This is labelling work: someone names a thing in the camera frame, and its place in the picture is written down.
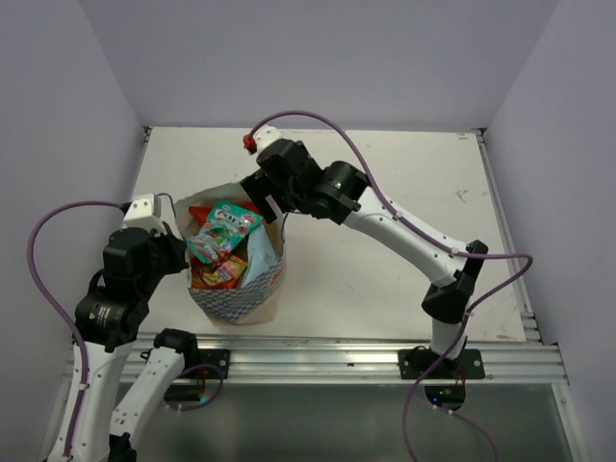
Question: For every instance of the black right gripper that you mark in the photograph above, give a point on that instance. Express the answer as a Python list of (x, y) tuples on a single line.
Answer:
[(257, 184)]

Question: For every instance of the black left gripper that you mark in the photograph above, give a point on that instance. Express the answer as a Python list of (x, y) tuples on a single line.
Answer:
[(176, 248)]

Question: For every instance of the green candy packet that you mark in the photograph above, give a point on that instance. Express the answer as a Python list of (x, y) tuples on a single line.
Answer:
[(227, 226)]

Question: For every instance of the blue cassava chips bag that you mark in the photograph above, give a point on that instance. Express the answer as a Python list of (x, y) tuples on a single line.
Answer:
[(260, 253)]

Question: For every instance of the red chips bag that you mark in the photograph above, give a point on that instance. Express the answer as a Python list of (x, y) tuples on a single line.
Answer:
[(199, 214)]

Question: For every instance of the colourful twisted candy packet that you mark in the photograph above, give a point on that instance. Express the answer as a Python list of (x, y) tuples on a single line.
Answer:
[(223, 276)]

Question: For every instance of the white paper bag blue handles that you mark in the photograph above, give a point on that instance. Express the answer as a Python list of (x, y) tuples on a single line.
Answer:
[(255, 303)]

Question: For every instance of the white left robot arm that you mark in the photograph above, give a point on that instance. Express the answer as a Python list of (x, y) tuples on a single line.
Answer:
[(97, 426)]

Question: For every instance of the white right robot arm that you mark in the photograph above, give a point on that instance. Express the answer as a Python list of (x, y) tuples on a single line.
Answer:
[(345, 197)]

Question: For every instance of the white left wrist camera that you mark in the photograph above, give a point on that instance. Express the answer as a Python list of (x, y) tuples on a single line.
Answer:
[(145, 212)]

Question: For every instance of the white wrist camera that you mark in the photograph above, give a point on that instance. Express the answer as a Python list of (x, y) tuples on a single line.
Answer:
[(145, 212), (262, 137)]

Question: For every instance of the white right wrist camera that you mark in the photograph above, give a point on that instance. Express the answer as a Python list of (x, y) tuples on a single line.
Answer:
[(262, 137)]

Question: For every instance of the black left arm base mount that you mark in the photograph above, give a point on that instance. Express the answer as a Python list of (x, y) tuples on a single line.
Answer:
[(200, 384)]

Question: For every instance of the aluminium front mounting rail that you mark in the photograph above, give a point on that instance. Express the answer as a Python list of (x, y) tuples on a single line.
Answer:
[(313, 361)]

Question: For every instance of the aluminium table edge rail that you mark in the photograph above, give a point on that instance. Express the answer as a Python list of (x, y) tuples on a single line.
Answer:
[(527, 315)]

